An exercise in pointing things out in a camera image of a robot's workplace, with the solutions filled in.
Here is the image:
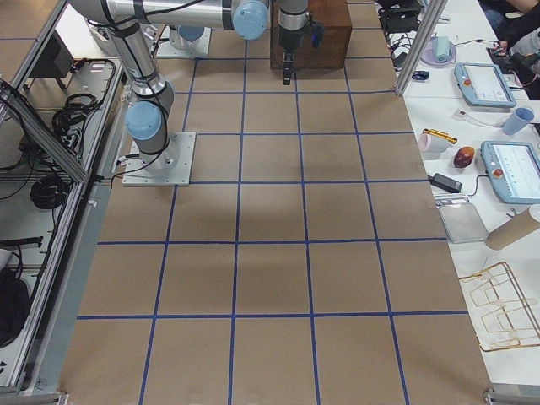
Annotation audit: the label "lilac bowl with teal cup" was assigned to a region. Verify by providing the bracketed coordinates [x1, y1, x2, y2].
[421, 36, 456, 67]

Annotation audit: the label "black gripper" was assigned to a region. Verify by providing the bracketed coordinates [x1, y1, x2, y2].
[278, 28, 304, 85]

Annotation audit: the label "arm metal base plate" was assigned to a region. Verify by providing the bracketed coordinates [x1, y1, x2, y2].
[121, 132, 197, 186]
[155, 26, 212, 59]

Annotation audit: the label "light blue plastic cup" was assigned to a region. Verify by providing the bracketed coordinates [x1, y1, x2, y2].
[502, 107, 534, 136]

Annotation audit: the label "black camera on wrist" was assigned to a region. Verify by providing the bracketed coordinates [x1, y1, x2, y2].
[310, 22, 325, 49]

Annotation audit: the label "upper teach pendant tablet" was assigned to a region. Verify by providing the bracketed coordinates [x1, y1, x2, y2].
[454, 62, 516, 108]

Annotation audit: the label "cardboard tube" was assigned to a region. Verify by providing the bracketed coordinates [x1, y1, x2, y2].
[485, 204, 539, 250]

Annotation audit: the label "coiled black cables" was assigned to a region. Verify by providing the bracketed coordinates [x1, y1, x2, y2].
[51, 93, 105, 147]

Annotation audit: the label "black power adapter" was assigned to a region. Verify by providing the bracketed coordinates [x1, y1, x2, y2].
[428, 173, 462, 193]

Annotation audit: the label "teach pendant tablet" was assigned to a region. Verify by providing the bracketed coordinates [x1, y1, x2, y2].
[480, 141, 539, 205]
[454, 62, 516, 108]

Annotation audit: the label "silver metal tin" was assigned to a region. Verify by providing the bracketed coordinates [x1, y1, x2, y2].
[438, 202, 488, 244]

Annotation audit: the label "dark wooden drawer cabinet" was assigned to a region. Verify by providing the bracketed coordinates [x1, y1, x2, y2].
[270, 1, 352, 70]

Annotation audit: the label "red brown mango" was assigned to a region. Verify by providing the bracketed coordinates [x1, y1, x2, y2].
[453, 146, 475, 169]

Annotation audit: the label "lower teach pendant tablet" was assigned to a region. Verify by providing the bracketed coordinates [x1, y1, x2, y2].
[480, 141, 539, 205]

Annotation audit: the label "gold wire rack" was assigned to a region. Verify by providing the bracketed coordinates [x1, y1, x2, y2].
[459, 262, 539, 353]

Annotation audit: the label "pink white mug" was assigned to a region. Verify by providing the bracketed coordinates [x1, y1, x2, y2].
[418, 128, 457, 153]

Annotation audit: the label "aluminium frame post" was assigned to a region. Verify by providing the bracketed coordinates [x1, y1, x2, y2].
[395, 0, 447, 95]

